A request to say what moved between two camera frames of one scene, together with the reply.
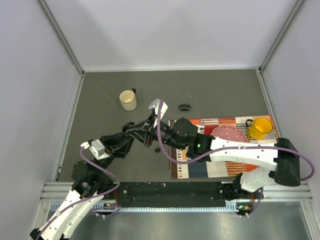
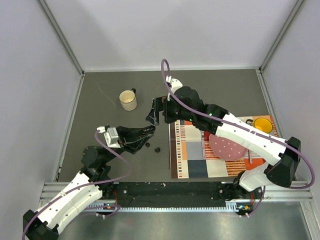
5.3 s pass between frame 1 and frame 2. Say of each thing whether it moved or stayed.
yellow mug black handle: stayed
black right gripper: moved
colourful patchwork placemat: stayed
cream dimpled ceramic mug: stayed
